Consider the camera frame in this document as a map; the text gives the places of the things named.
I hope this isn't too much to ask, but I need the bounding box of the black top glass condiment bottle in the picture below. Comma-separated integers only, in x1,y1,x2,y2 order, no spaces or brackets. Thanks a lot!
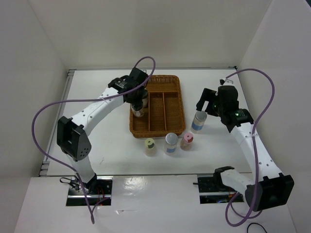
130,104,144,117

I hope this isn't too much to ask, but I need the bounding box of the blue label shaker silver lid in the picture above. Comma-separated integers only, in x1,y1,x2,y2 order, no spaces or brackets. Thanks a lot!
190,111,207,133

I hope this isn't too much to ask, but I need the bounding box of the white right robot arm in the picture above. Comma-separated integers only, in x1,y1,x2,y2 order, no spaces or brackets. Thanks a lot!
202,85,294,212

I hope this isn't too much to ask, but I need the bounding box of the black cable on floor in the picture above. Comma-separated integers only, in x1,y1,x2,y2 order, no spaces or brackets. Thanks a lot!
247,223,268,233

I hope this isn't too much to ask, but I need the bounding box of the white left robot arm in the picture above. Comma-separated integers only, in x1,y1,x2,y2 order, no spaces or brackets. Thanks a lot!
56,67,186,194

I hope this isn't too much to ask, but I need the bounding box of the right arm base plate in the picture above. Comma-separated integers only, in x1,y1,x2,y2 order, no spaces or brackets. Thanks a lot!
192,174,236,204

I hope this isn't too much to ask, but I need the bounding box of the pink lid spice jar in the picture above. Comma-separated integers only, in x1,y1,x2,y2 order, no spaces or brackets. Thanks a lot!
180,133,194,151

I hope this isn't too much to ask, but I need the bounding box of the yellow lid spice jar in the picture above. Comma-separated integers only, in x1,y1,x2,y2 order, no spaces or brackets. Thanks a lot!
145,138,156,156

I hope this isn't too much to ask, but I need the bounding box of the brown wicker divided basket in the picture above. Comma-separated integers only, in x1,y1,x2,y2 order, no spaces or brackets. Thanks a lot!
129,75,186,138

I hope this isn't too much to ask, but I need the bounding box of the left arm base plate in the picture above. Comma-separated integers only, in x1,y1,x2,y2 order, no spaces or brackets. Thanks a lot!
60,176,113,206

